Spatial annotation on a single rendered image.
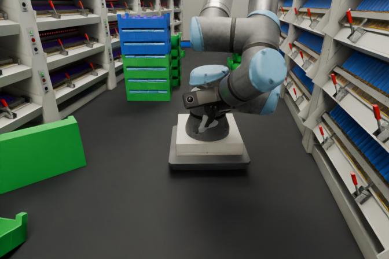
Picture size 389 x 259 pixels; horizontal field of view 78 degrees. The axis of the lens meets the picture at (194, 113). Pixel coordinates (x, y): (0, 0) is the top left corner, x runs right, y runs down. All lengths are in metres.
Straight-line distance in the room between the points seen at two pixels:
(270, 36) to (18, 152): 0.90
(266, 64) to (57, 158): 0.84
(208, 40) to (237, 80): 0.13
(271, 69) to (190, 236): 0.52
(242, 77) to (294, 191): 0.53
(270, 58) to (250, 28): 0.11
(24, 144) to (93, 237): 0.42
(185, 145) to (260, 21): 0.54
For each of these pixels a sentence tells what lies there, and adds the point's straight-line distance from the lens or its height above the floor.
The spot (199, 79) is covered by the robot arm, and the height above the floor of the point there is 0.36.
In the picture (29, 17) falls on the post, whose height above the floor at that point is 0.56.
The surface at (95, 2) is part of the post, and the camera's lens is 1.93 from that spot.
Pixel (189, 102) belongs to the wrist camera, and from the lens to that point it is 0.69.
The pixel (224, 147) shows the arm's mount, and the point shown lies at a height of 0.10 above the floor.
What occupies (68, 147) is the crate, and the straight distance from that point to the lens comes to 1.07.
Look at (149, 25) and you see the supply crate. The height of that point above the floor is 0.50.
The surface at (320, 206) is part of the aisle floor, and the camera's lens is 0.96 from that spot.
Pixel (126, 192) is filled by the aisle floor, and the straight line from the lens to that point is 0.94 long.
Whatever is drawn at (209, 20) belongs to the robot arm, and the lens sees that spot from 0.67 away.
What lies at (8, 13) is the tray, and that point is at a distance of 1.37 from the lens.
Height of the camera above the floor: 0.61
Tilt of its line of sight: 24 degrees down
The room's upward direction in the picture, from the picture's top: straight up
